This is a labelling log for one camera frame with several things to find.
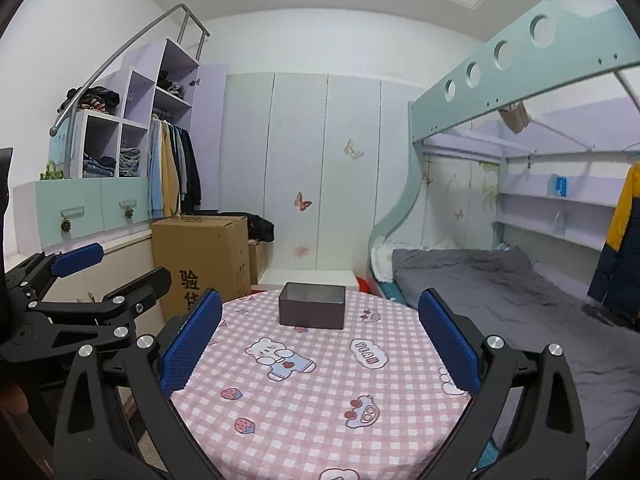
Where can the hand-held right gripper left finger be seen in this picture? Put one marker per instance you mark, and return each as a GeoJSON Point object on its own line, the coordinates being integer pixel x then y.
{"type": "Point", "coordinates": [192, 345]}

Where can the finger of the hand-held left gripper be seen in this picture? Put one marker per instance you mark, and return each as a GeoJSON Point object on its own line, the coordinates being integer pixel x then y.
{"type": "Point", "coordinates": [115, 305]}
{"type": "Point", "coordinates": [80, 257]}

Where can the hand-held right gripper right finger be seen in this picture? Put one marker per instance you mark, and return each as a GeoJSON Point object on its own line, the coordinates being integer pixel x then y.
{"type": "Point", "coordinates": [447, 340]}

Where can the silver metal tin box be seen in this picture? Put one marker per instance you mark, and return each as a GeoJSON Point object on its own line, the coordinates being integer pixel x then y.
{"type": "Point", "coordinates": [310, 310]}

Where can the teal drawer unit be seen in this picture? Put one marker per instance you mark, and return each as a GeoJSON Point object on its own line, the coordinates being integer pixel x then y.
{"type": "Point", "coordinates": [85, 200]}

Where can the teal bed sheet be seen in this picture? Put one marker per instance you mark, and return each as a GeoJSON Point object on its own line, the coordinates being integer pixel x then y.
{"type": "Point", "coordinates": [392, 291]}

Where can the grey blanket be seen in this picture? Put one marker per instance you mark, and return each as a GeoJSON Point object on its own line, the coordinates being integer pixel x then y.
{"type": "Point", "coordinates": [500, 285]}

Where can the green toy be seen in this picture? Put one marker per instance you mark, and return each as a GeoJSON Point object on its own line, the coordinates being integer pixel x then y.
{"type": "Point", "coordinates": [50, 171]}

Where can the folded blue jeans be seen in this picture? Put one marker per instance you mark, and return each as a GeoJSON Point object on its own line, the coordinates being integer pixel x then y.
{"type": "Point", "coordinates": [100, 166]}

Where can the large cardboard box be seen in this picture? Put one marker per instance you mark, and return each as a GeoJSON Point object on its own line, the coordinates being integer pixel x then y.
{"type": "Point", "coordinates": [200, 250]}

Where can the white pillow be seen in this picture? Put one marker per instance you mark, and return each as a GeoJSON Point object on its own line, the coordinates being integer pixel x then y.
{"type": "Point", "coordinates": [384, 260]}

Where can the small cardboard box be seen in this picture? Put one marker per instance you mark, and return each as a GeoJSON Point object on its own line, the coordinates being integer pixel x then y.
{"type": "Point", "coordinates": [257, 262]}

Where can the folded grey jeans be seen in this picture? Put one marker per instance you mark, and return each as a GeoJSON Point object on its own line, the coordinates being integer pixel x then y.
{"type": "Point", "coordinates": [131, 162]}

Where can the blue hanging shirt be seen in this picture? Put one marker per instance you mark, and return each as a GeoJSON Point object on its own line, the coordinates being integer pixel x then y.
{"type": "Point", "coordinates": [155, 170]}

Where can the yellow hanging shirt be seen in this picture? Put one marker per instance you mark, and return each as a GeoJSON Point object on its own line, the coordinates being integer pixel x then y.
{"type": "Point", "coordinates": [171, 170]}

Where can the pink checkered tablecloth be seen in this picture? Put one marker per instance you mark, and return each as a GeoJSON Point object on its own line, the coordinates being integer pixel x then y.
{"type": "Point", "coordinates": [310, 410]}

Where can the black bag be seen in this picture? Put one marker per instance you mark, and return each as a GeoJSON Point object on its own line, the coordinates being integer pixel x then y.
{"type": "Point", "coordinates": [257, 227]}

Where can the dark hanging coat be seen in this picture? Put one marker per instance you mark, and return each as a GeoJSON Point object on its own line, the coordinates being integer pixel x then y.
{"type": "Point", "coordinates": [190, 170]}

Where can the faded pink butterfly sticker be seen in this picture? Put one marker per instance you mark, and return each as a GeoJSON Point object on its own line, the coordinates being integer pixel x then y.
{"type": "Point", "coordinates": [302, 251]}

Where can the pile of dark clothes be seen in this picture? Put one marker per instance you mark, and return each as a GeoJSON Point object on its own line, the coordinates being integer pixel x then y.
{"type": "Point", "coordinates": [95, 97]}

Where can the small clear shelf ornament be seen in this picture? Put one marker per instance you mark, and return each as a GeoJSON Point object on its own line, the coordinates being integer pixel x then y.
{"type": "Point", "coordinates": [561, 222]}

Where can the purple stair cabinet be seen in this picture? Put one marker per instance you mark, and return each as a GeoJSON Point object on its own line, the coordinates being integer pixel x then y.
{"type": "Point", "coordinates": [145, 95]}

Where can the small blue box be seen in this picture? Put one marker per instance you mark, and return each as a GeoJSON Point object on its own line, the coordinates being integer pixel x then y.
{"type": "Point", "coordinates": [559, 186]}

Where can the grey and black clothes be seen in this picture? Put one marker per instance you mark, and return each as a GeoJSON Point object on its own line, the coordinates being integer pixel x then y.
{"type": "Point", "coordinates": [170, 85]}

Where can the yellow and navy jacket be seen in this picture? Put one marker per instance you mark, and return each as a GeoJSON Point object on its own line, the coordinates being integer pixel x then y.
{"type": "Point", "coordinates": [620, 240]}

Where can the cream butterfly sticker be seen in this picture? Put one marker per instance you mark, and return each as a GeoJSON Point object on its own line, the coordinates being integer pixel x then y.
{"type": "Point", "coordinates": [354, 150]}

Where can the grey metal handrail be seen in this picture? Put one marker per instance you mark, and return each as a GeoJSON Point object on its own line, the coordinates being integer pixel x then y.
{"type": "Point", "coordinates": [130, 42]}

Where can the brown hanging pouch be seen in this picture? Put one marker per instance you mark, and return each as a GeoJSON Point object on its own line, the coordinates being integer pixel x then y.
{"type": "Point", "coordinates": [515, 117]}

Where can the white wardrobe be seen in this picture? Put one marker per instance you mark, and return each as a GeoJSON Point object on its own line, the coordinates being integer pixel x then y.
{"type": "Point", "coordinates": [300, 125]}

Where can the purple wall shelf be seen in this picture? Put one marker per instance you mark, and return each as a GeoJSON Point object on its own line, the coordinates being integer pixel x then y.
{"type": "Point", "coordinates": [550, 202]}

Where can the teal bunk bed frame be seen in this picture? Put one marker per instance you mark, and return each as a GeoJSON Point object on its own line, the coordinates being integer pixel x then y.
{"type": "Point", "coordinates": [525, 75]}

